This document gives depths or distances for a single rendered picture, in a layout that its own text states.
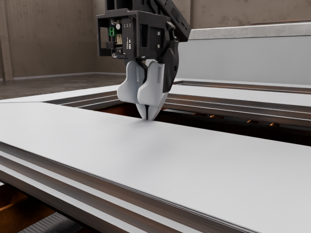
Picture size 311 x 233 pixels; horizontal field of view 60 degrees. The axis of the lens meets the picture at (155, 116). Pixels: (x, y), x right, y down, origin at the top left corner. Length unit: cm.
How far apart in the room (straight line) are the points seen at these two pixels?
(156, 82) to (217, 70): 76
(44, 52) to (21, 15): 164
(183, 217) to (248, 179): 7
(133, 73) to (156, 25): 8
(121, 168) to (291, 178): 14
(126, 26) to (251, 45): 78
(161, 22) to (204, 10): 1107
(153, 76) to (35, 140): 17
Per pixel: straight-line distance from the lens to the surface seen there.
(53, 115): 47
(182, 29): 44
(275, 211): 19
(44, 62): 1286
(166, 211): 19
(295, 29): 105
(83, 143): 31
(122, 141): 31
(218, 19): 1118
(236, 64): 110
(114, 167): 24
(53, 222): 74
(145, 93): 36
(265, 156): 28
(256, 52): 108
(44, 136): 35
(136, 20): 34
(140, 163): 25
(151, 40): 36
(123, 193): 21
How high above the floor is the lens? 95
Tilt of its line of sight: 13 degrees down
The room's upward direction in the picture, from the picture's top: straight up
